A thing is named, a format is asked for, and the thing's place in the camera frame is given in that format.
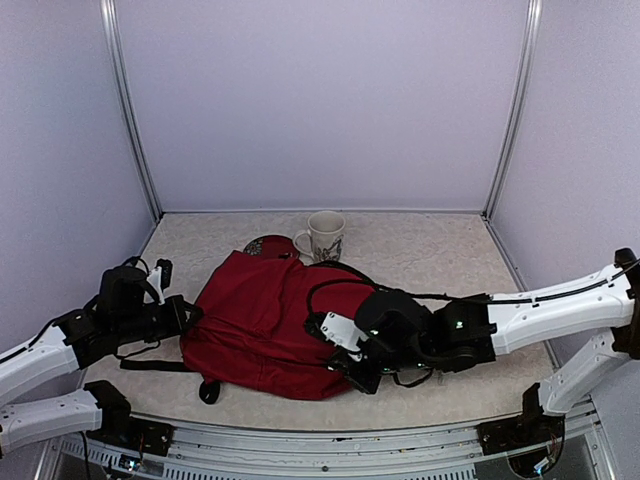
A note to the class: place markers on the left aluminium frame post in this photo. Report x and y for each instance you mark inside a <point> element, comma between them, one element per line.
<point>110,23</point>

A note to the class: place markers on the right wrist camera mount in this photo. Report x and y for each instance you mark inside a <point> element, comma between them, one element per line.
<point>342,332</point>

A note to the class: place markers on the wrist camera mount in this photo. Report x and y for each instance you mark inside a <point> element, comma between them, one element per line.
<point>159,279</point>
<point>342,332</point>

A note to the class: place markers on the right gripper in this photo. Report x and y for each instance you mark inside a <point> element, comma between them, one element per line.
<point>366,383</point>

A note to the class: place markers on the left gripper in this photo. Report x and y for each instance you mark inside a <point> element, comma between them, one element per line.
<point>177,321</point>

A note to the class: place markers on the red backpack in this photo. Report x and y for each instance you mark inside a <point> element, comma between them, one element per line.
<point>252,334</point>

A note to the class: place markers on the red floral saucer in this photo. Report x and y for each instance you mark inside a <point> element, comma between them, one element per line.
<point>272,246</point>

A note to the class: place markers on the right aluminium frame post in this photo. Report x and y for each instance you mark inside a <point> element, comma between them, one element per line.
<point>523,74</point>

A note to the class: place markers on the front aluminium rail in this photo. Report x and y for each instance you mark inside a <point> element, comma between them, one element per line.
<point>454,451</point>

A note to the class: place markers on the aluminium frame post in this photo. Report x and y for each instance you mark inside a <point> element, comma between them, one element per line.
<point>523,74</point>
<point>110,23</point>

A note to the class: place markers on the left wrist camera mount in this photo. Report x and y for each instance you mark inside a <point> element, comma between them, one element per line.
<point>159,279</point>

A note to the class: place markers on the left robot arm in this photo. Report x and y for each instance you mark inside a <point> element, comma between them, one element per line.
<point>131,307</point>

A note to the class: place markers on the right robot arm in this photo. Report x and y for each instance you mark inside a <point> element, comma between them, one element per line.
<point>391,332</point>

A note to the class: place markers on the white floral mug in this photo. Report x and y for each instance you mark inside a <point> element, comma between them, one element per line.
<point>323,237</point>

